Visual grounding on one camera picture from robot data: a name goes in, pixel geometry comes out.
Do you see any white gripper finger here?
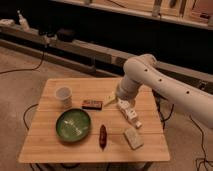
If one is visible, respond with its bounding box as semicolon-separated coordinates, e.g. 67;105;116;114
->
133;121;142;129

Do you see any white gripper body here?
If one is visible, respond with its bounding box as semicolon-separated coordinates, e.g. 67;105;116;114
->
117;99;138;123

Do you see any dark red pepper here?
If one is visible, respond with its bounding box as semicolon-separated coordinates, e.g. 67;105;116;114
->
99;125;107;149

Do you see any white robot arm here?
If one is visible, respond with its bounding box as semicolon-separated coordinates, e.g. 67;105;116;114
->
116;54;213;129

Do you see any white sponge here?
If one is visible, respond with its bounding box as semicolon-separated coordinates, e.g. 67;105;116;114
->
124;128;143;150

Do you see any yellow-white small object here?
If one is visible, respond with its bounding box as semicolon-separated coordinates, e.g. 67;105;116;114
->
103;95;115;106

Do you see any small dark box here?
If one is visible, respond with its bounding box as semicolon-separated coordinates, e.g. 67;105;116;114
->
82;100;102;110

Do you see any wooden table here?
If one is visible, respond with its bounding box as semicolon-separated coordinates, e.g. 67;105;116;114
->
19;78;170;163

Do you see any green plate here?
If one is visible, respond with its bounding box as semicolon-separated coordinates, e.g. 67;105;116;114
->
55;108;91;143

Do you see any clear plastic cup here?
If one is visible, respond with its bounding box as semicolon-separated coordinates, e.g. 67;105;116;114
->
55;87;72;108

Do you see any black device on ledge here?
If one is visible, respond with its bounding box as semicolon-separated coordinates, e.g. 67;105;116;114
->
56;29;76;42

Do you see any white spray bottle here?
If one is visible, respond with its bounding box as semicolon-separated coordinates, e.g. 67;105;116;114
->
17;11;30;31

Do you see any black cable right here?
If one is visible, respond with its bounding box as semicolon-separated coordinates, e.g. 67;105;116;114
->
153;94;213;171

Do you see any black floor cable left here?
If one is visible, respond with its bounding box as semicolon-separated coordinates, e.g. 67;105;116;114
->
0;46;47;76

